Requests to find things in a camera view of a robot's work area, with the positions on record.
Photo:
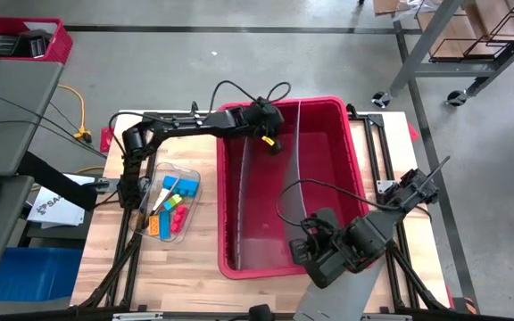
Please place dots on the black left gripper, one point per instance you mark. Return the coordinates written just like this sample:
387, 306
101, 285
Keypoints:
261, 120

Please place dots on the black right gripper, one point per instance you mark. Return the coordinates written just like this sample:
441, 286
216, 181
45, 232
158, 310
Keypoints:
333, 254

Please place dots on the large red plastic bin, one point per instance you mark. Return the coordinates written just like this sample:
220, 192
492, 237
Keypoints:
266, 200

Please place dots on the long grey slotted divider panel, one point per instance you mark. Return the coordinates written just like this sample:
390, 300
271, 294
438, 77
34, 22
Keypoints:
243, 200
292, 200

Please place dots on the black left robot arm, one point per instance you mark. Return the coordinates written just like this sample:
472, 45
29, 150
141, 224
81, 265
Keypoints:
181, 125

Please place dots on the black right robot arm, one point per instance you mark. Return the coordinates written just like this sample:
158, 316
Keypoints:
382, 223

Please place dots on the yellow tag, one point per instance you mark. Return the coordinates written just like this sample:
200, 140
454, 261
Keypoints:
268, 141

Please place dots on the short grey divider panel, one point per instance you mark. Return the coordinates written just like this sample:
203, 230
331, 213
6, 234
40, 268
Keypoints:
346, 298

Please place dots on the person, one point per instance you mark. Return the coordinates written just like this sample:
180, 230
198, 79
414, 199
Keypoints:
261, 313

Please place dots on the long blue toy brick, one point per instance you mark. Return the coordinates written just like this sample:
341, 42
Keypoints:
185, 186

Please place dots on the clear plastic tray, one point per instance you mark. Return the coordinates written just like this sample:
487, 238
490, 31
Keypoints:
192, 214

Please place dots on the white printed tag card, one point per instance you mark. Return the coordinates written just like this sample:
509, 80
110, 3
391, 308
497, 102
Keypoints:
162, 198

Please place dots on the red clamp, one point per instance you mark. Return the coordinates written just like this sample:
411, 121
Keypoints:
413, 132
106, 138

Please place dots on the yellow toy brick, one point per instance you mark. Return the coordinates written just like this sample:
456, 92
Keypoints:
154, 226

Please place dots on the cardboard boxes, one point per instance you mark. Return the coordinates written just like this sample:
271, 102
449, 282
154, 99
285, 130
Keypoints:
449, 31

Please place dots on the black bar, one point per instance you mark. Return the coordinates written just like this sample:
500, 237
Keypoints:
56, 180

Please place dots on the white printed paper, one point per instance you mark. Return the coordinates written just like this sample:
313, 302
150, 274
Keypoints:
56, 214

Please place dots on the small red crate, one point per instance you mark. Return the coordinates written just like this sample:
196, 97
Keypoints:
60, 49

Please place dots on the black electronic box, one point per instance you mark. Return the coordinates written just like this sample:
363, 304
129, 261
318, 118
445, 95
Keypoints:
36, 44
6, 45

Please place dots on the grey desk top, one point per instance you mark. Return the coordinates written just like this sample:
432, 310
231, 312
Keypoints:
11, 107

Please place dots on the blue plastic bin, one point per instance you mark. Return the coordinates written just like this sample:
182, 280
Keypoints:
25, 274

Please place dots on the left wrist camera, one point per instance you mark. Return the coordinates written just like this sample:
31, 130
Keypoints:
275, 119

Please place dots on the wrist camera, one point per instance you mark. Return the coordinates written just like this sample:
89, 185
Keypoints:
275, 119
300, 252

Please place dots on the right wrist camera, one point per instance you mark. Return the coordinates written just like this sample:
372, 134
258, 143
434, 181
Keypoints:
300, 252

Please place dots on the grey metal cart frame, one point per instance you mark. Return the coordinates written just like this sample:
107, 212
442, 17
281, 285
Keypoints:
422, 40

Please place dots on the black table frame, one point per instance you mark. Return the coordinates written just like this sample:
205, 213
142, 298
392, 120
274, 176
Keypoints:
128, 285

